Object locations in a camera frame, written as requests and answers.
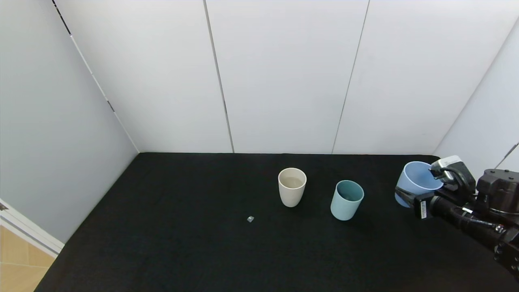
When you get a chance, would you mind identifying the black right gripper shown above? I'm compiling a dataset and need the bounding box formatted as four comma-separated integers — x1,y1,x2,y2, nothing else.
395,186,467,228

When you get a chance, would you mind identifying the light blue plastic cup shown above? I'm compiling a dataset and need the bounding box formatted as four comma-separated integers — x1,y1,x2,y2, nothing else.
395,161,444,208

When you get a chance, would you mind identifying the teal plastic cup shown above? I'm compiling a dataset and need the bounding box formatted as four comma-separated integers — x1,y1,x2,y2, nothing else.
330,180,365,221

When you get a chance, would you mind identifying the beige plastic cup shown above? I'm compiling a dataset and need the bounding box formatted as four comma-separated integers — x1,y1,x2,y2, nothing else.
278,167,307,208

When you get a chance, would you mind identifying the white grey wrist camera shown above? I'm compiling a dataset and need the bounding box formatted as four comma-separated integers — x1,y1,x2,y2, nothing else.
430,155,476,193

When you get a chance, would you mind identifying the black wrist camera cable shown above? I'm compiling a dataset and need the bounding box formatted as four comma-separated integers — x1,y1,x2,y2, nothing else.
431,167,477,196

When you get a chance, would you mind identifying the white door frame trim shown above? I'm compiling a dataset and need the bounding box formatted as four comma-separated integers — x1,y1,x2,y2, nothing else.
0,199,65,258

